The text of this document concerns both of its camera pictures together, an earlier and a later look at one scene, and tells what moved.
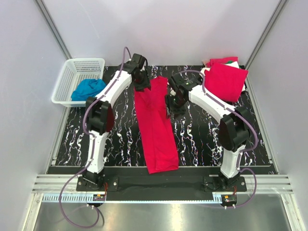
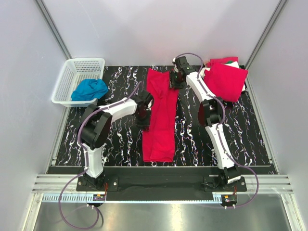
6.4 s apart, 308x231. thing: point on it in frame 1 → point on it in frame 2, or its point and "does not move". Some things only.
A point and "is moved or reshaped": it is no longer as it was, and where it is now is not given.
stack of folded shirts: x=224 y=77 does not move
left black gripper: x=139 y=88 → x=146 y=123
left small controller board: x=97 y=197 does not move
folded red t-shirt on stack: x=225 y=82 does not move
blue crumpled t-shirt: x=87 y=88 does not move
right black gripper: x=175 y=111 → x=173 y=83
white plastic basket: x=75 y=70 does not move
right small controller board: x=226 y=198 does not move
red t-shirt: x=157 y=130 is moved or reshaped
